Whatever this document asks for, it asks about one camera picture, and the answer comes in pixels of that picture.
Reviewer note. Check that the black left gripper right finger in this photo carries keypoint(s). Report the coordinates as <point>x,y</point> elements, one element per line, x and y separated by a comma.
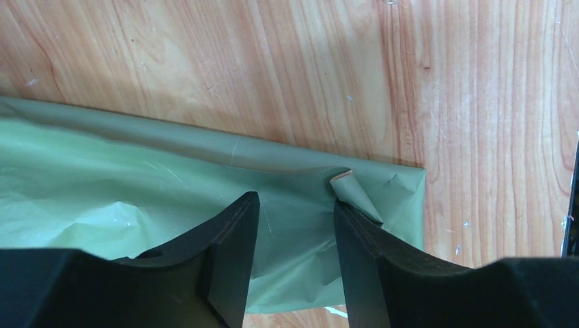
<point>389,283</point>

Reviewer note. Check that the green and peach wrapping paper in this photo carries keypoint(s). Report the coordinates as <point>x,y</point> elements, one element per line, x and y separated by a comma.
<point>116,185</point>

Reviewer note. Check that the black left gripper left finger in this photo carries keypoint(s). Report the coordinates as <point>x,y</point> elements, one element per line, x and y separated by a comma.
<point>198,279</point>

